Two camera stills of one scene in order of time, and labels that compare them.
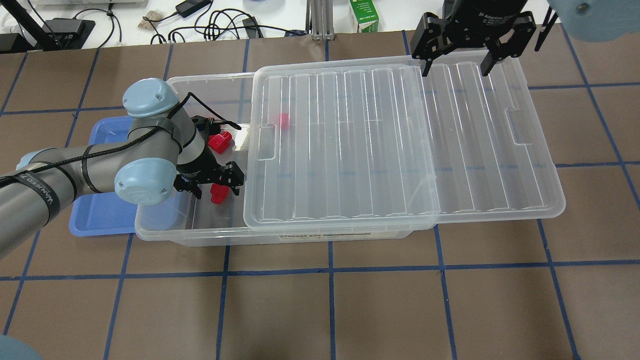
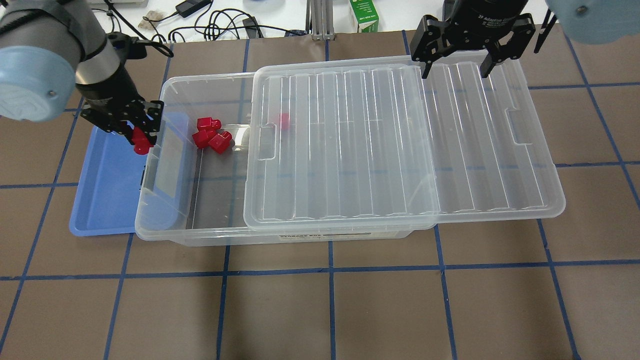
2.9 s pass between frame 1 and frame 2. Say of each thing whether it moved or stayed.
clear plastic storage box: stayed
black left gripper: moved
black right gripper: stayed
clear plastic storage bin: stayed
